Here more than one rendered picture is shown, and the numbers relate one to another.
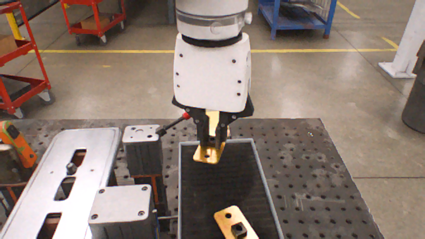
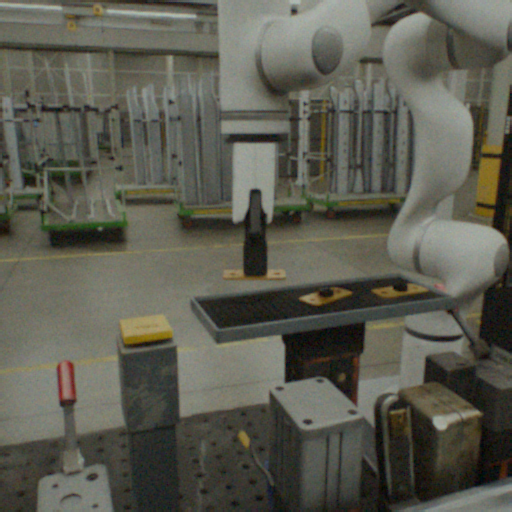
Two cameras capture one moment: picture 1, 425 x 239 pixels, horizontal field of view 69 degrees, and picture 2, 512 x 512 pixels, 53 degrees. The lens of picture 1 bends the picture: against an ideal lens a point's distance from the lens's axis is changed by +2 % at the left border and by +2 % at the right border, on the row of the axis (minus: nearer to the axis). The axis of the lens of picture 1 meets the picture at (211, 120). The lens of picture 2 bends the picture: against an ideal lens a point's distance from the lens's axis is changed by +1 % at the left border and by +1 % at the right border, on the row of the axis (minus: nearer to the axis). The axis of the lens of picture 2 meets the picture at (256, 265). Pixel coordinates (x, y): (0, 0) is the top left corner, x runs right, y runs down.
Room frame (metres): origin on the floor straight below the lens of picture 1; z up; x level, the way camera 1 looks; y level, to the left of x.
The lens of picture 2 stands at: (0.55, 0.64, 1.41)
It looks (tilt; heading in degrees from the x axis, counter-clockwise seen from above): 15 degrees down; 254
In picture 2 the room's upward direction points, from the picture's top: straight up
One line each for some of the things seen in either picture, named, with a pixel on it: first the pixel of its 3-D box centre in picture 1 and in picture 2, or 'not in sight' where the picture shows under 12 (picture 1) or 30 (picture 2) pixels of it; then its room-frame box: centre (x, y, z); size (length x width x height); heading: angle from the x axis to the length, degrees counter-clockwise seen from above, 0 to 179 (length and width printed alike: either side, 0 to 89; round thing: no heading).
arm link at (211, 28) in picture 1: (213, 19); (254, 125); (0.37, 0.00, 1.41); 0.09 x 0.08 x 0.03; 75
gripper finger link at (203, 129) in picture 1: (197, 122); (255, 252); (0.37, 0.02, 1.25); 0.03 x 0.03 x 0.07; 75
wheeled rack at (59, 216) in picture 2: not in sight; (81, 165); (0.86, -6.68, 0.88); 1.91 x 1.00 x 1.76; 91
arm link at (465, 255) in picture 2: not in sight; (453, 280); (-0.11, -0.21, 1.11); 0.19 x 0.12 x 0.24; 117
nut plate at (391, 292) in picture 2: not in sight; (400, 288); (0.13, -0.03, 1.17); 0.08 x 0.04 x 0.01; 8
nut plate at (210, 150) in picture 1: (212, 141); (254, 271); (0.37, 0.00, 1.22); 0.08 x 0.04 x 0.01; 164
